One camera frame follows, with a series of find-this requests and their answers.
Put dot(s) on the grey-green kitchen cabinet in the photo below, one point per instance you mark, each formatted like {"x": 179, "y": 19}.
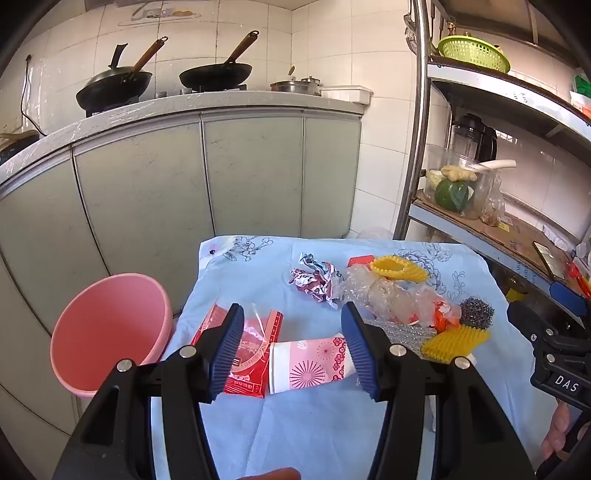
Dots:
{"x": 138, "y": 194}

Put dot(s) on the white radish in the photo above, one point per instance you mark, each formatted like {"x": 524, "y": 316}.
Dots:
{"x": 498, "y": 165}

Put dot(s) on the dark electric cooker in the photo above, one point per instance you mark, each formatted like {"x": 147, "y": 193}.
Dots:
{"x": 16, "y": 145}

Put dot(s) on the pink plastic bucket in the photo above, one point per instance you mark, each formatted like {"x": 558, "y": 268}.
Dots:
{"x": 106, "y": 323}

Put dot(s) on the cardboard sheet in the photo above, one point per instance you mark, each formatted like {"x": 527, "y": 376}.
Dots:
{"x": 517, "y": 235}

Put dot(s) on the clear bag of dried food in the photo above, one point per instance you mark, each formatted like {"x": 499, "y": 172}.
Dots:
{"x": 493, "y": 207}

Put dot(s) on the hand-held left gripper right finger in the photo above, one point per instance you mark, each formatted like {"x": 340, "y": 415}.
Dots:
{"x": 362, "y": 355}

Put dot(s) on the gas stove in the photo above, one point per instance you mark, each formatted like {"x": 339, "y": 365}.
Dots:
{"x": 99, "y": 112}

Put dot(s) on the clear crumpled plastic bag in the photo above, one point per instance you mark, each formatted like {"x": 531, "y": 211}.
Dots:
{"x": 383, "y": 295}

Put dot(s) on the printed paper ball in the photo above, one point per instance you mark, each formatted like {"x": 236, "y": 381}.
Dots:
{"x": 314, "y": 279}

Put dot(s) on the green plastic basket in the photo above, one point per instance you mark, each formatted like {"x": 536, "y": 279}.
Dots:
{"x": 473, "y": 53}

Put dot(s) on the steel pot with lid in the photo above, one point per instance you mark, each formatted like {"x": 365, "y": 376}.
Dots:
{"x": 295, "y": 86}

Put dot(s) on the metal shelf rack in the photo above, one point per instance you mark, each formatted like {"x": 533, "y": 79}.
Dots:
{"x": 420, "y": 115}

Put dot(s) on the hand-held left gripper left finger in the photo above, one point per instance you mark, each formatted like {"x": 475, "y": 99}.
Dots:
{"x": 226, "y": 355}

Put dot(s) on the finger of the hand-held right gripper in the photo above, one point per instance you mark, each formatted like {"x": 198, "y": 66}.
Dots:
{"x": 565, "y": 297}
{"x": 531, "y": 321}

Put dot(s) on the person's right hand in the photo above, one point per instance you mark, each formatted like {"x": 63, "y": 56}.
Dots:
{"x": 558, "y": 431}

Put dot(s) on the black wok with spatula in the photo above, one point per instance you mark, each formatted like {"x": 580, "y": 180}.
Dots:
{"x": 113, "y": 87}

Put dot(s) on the pink patterned paper cup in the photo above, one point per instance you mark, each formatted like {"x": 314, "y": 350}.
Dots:
{"x": 309, "y": 364}

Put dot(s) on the orange plastic wrapper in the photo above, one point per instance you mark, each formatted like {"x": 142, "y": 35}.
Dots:
{"x": 445, "y": 316}

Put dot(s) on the red plastic packet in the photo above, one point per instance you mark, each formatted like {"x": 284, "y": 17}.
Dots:
{"x": 249, "y": 369}

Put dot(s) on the light blue floral cloth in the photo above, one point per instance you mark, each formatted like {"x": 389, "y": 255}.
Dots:
{"x": 258, "y": 277}

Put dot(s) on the yellow bristle brush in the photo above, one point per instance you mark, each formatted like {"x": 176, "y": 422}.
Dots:
{"x": 452, "y": 344}

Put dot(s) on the person's left hand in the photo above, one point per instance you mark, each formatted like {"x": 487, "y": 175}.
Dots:
{"x": 272, "y": 474}

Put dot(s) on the clear ridged plastic sheet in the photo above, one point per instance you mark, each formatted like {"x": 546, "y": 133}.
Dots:
{"x": 401, "y": 332}

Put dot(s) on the ginger root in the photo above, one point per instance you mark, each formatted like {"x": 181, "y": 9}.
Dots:
{"x": 457, "y": 173}

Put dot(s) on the green squash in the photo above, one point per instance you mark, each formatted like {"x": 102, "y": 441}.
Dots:
{"x": 452, "y": 196}

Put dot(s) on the clear plastic container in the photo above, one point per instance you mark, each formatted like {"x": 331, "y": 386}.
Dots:
{"x": 434, "y": 161}

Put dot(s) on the white plastic container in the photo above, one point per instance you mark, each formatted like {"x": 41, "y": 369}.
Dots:
{"x": 346, "y": 93}

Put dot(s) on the black blender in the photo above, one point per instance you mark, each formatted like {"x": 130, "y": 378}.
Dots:
{"x": 471, "y": 136}

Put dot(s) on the steel wool scrubber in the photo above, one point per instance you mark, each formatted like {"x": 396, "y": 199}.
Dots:
{"x": 478, "y": 314}

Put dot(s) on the red cardboard box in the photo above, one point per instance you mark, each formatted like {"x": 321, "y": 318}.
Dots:
{"x": 360, "y": 261}

